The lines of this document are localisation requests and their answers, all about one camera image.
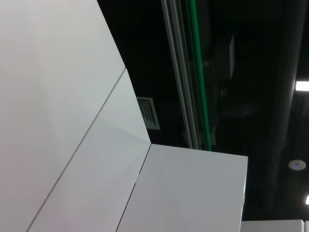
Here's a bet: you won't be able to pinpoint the ceiling air vent grille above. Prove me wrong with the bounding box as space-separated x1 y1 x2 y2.
136 96 160 131

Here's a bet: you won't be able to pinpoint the green ceiling pipe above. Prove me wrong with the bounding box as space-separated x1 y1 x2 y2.
184 0 215 152

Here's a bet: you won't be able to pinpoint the white partition panels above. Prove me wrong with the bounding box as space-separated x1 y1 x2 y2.
115 144 249 232

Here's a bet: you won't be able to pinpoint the dark ceiling mounted unit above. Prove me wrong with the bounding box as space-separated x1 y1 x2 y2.
211 33 237 81

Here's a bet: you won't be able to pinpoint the round smoke detector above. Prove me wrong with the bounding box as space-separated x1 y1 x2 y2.
288 159 307 171

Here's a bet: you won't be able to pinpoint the grey ceiling rail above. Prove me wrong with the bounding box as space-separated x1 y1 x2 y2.
161 0 202 150

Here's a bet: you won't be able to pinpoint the black ceiling duct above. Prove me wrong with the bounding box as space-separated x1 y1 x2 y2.
241 0 305 220

